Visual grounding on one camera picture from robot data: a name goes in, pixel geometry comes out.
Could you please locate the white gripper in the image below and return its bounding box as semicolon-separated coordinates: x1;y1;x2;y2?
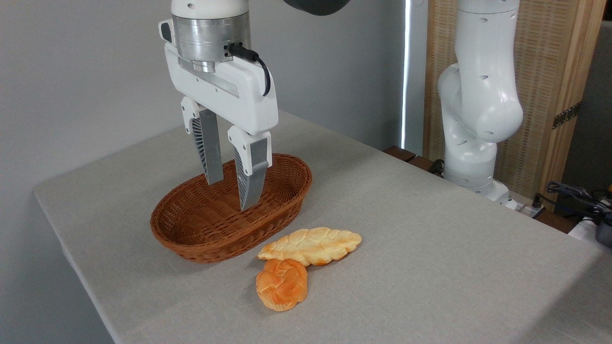
159;20;279;212

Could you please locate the round orange braided bread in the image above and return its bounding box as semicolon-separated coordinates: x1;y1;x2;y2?
256;258;308;312

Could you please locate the brown wicker oval basket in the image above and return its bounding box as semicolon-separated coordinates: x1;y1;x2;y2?
150;153;313;264

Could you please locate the long pale braided bread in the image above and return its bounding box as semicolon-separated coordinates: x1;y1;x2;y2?
258;227;362;267

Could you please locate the dark brown wooden board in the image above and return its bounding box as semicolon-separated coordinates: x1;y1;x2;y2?
383;145;445;178

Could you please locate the grey linen tablecloth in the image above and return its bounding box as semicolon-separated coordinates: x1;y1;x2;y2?
33;110;612;344

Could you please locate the dark metal screen hinge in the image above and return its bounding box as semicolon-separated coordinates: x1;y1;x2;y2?
553;101;583;130

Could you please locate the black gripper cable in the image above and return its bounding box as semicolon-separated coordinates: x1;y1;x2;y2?
228;43;272;97

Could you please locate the black cable bundle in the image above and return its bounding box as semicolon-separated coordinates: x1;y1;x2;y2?
546;181;612;216

